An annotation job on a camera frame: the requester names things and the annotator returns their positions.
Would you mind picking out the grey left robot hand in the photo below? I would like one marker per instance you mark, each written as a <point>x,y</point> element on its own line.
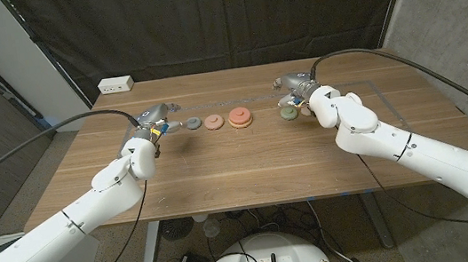
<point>151,112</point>

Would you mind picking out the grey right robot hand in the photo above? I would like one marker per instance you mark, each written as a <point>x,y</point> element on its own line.
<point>299,80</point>

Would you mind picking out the red toy disc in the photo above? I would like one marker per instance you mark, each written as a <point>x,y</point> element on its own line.
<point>239,114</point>

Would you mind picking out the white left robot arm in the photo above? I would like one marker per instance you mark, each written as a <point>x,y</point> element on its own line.
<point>51,243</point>

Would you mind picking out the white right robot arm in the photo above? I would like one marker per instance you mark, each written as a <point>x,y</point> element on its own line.
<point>434,160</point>

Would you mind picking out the small cream toy disc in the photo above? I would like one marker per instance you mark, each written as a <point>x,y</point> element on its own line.
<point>305,112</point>

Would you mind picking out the green toy disc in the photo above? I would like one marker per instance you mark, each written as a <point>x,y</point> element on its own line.
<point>289,113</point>

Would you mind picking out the small grey toy disc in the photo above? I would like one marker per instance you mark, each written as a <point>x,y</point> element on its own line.
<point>193,123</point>

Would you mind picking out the pink toy disc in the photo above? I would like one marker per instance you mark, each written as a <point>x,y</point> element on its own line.
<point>214,122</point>

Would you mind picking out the large orange toy disc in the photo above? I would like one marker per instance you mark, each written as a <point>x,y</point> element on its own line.
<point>241,126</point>

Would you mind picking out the white power strip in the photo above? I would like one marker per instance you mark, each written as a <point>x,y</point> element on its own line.
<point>115,84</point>

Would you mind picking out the black curtain backdrop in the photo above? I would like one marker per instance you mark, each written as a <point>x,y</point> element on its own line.
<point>224,16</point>

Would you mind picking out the small black floor fan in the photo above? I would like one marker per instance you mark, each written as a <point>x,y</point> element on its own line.
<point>177,228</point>

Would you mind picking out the white table leg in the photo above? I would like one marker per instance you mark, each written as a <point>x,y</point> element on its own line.
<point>150,248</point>

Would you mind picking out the grey table leg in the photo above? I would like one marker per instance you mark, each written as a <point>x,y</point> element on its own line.
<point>377,221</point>

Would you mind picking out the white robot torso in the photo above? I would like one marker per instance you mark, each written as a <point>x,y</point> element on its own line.
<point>267,256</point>

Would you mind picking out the black device with blue disc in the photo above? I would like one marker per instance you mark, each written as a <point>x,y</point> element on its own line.
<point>8,244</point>

